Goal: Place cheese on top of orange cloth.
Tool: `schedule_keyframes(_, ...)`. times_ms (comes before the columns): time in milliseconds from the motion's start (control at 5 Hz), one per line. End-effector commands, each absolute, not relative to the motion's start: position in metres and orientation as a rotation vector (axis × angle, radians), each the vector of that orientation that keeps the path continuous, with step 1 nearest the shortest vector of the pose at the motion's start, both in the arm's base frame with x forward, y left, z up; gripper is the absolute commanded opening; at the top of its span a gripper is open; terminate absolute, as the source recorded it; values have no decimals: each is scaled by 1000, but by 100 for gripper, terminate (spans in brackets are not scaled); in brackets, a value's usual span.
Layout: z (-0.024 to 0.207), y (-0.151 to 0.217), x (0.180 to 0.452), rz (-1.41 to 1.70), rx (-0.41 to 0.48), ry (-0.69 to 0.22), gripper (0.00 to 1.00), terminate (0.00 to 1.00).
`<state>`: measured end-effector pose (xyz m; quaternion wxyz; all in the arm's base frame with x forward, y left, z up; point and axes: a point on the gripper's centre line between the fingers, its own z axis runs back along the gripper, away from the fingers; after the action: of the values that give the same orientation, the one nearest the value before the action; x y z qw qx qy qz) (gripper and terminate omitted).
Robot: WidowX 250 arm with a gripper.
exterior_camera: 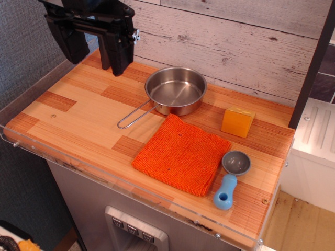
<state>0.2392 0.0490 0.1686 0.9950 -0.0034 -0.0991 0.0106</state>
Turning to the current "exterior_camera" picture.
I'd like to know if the orange knitted cloth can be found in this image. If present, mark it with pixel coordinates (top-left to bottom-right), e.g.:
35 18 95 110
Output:
132 115 231 197

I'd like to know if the clear acrylic table guard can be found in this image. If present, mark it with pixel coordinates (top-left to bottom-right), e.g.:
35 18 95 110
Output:
1 52 294 250

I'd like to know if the stainless steel saucepan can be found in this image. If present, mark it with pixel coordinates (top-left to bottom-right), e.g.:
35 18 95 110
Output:
117 67 207 129

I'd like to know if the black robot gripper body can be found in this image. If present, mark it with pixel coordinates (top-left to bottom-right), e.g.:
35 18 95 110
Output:
41 1 140 44

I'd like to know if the yellow cheese block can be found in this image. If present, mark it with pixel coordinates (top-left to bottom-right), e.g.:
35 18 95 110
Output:
221 107 256 138

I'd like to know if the silver toy fridge cabinet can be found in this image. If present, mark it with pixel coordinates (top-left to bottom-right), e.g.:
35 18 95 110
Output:
48 161 237 250

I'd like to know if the white toy sink unit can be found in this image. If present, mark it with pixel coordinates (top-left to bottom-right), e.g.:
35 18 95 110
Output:
280 98 334 212

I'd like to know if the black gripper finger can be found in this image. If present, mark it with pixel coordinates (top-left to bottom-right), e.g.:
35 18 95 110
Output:
98 19 135 76
46 17 90 64

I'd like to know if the dark right shelf post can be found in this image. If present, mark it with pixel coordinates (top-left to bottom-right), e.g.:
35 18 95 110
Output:
288 1 334 129

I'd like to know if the blue handled grey scoop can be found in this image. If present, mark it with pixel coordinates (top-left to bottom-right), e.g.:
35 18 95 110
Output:
213 151 251 210

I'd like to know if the grey ice dispenser panel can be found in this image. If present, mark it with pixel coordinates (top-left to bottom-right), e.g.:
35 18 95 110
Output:
105 206 169 250

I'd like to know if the orange black object bottom left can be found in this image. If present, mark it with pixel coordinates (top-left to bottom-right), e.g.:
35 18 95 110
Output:
1 236 41 251

